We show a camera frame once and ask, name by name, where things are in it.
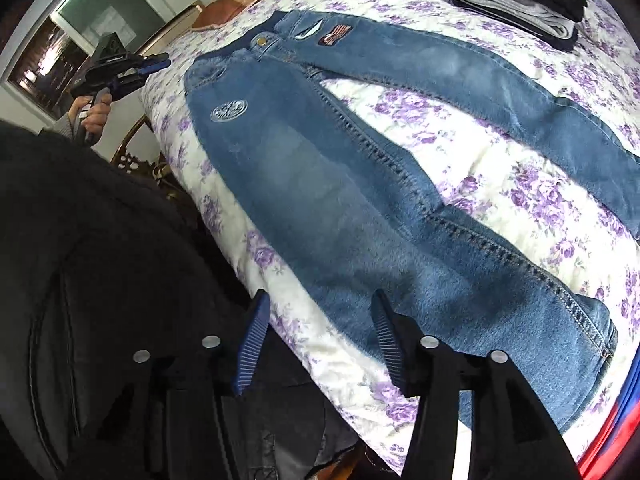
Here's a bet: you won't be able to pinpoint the brown cushion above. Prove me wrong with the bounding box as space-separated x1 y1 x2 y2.
191 0 251 31

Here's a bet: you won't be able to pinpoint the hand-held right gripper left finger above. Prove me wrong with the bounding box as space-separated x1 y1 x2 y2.
96 289 273 480

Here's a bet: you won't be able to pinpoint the person's black jacket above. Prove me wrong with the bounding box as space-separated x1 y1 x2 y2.
0 120 362 480

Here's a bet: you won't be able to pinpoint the white framed glass window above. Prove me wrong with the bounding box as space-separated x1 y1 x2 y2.
6 0 167 122

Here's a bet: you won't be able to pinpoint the wooden bed headboard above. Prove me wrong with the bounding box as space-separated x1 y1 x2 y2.
132 0 206 59

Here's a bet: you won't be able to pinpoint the rattan chair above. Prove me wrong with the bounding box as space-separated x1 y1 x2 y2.
109 114 201 211

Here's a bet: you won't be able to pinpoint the person's left forearm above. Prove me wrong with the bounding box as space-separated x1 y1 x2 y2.
40 110 81 142

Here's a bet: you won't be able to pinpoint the folded grey garment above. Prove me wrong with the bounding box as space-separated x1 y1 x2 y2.
447 0 577 39

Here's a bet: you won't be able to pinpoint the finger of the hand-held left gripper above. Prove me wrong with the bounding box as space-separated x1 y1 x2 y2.
127 52 172 77
107 72 151 94

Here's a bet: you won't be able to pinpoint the blue denim pants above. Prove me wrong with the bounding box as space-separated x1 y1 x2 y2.
182 10 640 436

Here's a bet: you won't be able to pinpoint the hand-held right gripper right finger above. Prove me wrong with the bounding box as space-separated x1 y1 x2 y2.
370 289 583 480

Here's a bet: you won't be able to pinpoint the person's left hand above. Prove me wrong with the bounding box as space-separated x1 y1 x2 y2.
75 96 112 134

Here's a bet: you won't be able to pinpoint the purple floral bedspread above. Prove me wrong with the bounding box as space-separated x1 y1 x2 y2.
137 0 640 476

